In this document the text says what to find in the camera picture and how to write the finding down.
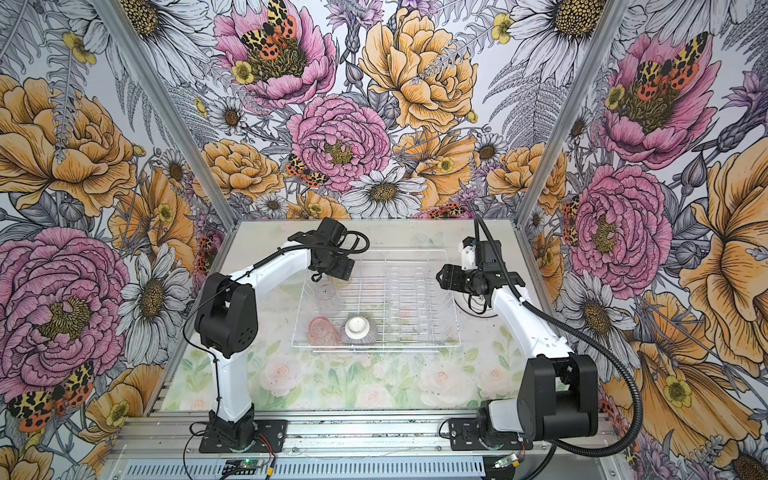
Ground white ribbed bowl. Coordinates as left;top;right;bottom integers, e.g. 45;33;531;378
340;315;377;346

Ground white wire dish rack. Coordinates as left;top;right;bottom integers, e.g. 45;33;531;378
292;249;461;352

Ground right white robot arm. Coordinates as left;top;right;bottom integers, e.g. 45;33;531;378
436;237;598;447

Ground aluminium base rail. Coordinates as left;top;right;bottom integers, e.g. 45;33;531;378
98;410;632;479

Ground green circuit board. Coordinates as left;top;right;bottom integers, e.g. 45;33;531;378
221;459;262;479

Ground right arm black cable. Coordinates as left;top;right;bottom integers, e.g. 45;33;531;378
473;215;644;480

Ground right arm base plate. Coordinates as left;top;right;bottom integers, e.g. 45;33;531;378
438;417;533;452

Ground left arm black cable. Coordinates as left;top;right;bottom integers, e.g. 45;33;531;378
181;229;371;421

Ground aluminium corner post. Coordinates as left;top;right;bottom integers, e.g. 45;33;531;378
514;0;630;229
94;1;238;232

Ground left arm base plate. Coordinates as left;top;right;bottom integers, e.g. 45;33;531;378
199;416;288;454

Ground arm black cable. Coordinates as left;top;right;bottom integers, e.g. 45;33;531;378
473;215;644;480
181;229;371;421

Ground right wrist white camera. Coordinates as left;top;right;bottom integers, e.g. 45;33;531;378
459;237;477;270

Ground clear glass cup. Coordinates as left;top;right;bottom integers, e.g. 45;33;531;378
315;278;344;312

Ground aluminium corner post left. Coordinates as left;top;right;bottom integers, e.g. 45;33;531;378
94;1;238;232

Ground pink glass cup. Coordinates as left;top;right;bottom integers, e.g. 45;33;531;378
307;317;340;347

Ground aluminium corner post right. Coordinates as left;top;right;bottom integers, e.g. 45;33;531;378
514;0;630;229

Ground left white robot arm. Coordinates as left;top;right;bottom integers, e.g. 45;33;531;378
194;218;370;429

